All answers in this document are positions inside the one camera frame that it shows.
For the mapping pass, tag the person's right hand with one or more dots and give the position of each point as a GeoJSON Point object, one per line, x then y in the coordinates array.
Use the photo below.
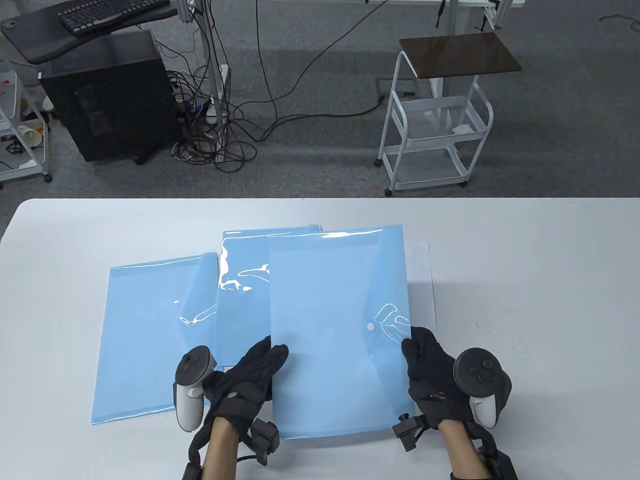
{"type": "Point", "coordinates": [430, 380]}

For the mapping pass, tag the person's left hand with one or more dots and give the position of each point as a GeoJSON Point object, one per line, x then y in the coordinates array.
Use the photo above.
{"type": "Point", "coordinates": [245, 390]}

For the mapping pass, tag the blue plastic snap folder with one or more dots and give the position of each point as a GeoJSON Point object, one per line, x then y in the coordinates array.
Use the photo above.
{"type": "Point", "coordinates": [145, 340]}
{"type": "Point", "coordinates": [340, 350]}
{"type": "Point", "coordinates": [245, 320]}

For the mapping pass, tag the white paper sheet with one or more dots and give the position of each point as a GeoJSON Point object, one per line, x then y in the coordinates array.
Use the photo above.
{"type": "Point", "coordinates": [420, 290]}

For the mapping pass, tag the black left forearm pack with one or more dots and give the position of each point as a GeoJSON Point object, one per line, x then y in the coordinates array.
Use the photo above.
{"type": "Point", "coordinates": [191, 472]}

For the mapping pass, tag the person's left forearm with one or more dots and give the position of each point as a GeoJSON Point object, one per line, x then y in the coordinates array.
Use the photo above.
{"type": "Point", "coordinates": [220, 455]}

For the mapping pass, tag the black right forearm pack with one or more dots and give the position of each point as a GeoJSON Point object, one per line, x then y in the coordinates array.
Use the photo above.
{"type": "Point", "coordinates": [500, 460]}

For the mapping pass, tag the person's right forearm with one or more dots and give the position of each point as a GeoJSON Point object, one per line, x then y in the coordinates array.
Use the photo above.
{"type": "Point", "coordinates": [462, 450]}

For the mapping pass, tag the black and white right controller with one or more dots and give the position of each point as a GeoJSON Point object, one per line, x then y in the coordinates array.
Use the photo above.
{"type": "Point", "coordinates": [477, 370]}

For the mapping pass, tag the black and white controller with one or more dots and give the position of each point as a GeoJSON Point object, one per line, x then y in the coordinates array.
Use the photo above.
{"type": "Point", "coordinates": [477, 370]}
{"type": "Point", "coordinates": [192, 365]}

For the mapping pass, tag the black and white left controller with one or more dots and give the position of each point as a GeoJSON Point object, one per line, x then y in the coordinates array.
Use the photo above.
{"type": "Point", "coordinates": [192, 365]}

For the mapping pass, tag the paper scrap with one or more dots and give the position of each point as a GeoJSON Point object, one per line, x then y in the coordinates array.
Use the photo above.
{"type": "Point", "coordinates": [462, 129]}

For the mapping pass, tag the small white rolling cart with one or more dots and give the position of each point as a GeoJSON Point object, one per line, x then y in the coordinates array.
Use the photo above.
{"type": "Point", "coordinates": [15, 172]}

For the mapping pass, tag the black computer tower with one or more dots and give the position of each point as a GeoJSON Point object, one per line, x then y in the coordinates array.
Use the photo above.
{"type": "Point", "coordinates": [110, 100]}

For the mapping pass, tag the white cart with brown top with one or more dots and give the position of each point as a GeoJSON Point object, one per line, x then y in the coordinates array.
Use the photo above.
{"type": "Point", "coordinates": [460, 52]}

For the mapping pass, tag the aluminium desk leg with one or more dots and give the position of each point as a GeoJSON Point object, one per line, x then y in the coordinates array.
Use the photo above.
{"type": "Point", "coordinates": [212, 60]}

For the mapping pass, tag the paper cup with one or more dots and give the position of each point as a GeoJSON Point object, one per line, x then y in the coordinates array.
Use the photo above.
{"type": "Point", "coordinates": [30, 136]}

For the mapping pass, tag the black keyboard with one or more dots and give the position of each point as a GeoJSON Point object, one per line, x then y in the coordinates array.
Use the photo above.
{"type": "Point", "coordinates": [100, 12]}

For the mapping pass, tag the black keyboard tray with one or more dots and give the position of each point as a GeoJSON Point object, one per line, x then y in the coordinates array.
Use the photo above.
{"type": "Point", "coordinates": [35, 42]}

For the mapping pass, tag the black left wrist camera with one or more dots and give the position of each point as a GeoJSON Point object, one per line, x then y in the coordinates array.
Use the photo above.
{"type": "Point", "coordinates": [265, 440]}

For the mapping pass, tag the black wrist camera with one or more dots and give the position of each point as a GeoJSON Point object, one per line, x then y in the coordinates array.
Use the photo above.
{"type": "Point", "coordinates": [265, 440]}
{"type": "Point", "coordinates": [407, 432]}

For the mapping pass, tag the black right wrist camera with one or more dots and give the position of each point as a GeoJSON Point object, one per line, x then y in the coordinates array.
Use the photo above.
{"type": "Point", "coordinates": [407, 432]}

